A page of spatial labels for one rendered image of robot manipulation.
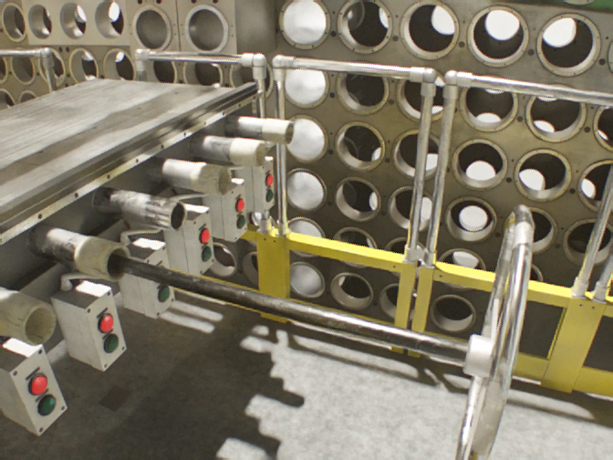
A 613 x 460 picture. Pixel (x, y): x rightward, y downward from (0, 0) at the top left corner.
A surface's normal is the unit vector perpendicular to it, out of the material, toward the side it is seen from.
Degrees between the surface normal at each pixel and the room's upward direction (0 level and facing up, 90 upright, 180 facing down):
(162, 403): 0
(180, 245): 90
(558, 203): 90
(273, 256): 90
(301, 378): 0
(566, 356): 90
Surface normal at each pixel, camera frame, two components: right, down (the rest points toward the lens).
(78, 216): 0.93, 0.18
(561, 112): -0.38, 0.46
